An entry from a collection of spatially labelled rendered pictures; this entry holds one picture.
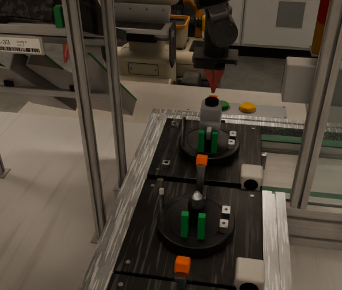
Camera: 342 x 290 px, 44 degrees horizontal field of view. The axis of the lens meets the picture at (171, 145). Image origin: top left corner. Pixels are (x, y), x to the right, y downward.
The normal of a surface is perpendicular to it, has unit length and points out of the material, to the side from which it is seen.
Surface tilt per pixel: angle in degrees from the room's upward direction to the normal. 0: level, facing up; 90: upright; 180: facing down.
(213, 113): 90
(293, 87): 90
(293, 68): 90
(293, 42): 90
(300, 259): 0
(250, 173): 0
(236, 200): 0
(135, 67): 98
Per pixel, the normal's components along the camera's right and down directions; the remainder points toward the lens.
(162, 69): -0.19, 0.66
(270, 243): 0.00, -0.83
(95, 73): 0.94, 0.18
